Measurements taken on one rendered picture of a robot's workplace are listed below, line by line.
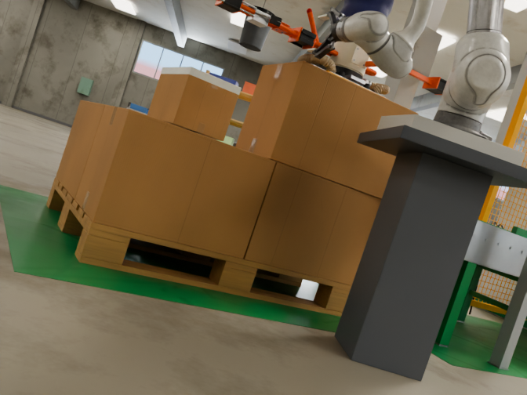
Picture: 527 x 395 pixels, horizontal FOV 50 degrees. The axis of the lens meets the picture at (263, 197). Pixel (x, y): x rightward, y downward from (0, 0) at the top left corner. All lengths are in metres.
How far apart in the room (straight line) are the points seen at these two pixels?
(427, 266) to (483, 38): 0.72
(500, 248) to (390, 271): 1.07
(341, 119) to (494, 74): 0.76
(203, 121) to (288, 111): 1.81
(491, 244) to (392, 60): 1.11
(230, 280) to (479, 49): 1.19
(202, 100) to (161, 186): 1.99
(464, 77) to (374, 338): 0.86
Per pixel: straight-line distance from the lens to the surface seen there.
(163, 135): 1.98
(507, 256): 2.89
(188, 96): 3.90
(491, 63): 1.75
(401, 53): 2.07
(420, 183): 1.86
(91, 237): 1.98
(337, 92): 2.29
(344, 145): 2.32
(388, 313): 1.89
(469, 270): 2.73
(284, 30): 2.37
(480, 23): 1.86
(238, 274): 2.20
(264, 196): 2.17
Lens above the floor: 0.47
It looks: 2 degrees down
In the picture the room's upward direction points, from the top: 19 degrees clockwise
